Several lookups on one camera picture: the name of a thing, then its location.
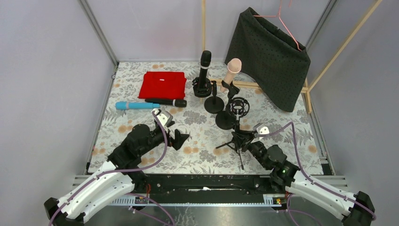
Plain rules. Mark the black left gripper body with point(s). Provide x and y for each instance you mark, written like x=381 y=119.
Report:
x=172 y=137

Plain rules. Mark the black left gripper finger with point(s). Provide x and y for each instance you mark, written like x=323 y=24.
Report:
x=179 y=139
x=169 y=124

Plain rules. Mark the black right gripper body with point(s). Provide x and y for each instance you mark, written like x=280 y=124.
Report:
x=246 y=139

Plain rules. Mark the black clip microphone stand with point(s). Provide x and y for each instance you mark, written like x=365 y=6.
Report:
x=223 y=120

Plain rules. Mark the black tripod shock mount stand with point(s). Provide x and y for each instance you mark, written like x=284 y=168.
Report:
x=238 y=108

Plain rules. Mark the blue microphone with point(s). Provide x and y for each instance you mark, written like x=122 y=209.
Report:
x=135 y=105

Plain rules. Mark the black handheld microphone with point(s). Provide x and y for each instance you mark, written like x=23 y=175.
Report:
x=205 y=61

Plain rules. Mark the peach pink microphone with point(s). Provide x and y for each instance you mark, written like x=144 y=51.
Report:
x=233 y=67

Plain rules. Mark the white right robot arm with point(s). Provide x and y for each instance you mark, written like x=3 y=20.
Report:
x=352 y=209

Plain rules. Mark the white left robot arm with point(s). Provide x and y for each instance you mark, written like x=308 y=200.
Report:
x=118 y=176

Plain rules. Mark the black round base stand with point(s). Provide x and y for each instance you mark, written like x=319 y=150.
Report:
x=214 y=104

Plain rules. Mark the red folded cloth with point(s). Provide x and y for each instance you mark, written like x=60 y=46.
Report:
x=164 y=85

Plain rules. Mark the dark grey dotted cloth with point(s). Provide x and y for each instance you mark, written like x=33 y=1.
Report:
x=277 y=63

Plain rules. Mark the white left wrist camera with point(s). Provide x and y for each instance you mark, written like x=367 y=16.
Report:
x=161 y=116

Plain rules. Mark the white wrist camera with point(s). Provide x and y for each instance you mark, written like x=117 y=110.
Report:
x=161 y=116
x=260 y=130

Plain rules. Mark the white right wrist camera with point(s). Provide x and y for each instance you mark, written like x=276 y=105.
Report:
x=260 y=130

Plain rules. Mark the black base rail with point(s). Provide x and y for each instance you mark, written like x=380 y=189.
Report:
x=205 y=190

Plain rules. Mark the wooden rack frame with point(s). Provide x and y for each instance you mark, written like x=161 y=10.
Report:
x=325 y=27

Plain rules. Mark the pink wire hanger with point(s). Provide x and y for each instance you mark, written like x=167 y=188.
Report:
x=278 y=15

